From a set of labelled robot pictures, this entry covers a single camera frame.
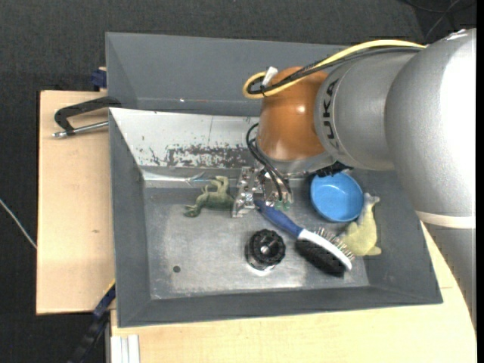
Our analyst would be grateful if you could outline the green toy dinosaur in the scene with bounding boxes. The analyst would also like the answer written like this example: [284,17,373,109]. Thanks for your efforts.
[183,175,236,219]

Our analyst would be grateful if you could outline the blue bowl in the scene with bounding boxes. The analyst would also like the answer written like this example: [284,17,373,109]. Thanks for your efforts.
[309,171,365,223]

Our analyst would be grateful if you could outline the yellow toy seal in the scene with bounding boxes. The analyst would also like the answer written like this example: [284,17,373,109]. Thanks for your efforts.
[337,192,383,257]

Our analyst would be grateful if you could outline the pale wood board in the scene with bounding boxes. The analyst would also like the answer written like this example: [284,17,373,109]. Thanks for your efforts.
[36,90,116,315]

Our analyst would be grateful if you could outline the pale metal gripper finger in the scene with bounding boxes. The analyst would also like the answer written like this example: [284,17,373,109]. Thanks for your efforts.
[237,166,262,194]
[231,192,256,219]

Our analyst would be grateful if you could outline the black round ribbed knob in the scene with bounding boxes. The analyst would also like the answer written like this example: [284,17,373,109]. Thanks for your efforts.
[244,228,287,274]

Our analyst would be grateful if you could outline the blue and white brush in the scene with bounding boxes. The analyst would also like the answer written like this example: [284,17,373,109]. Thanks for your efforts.
[253,198,356,276]

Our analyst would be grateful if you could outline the grey metal bin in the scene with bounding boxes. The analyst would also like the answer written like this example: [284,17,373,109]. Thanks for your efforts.
[104,31,444,328]

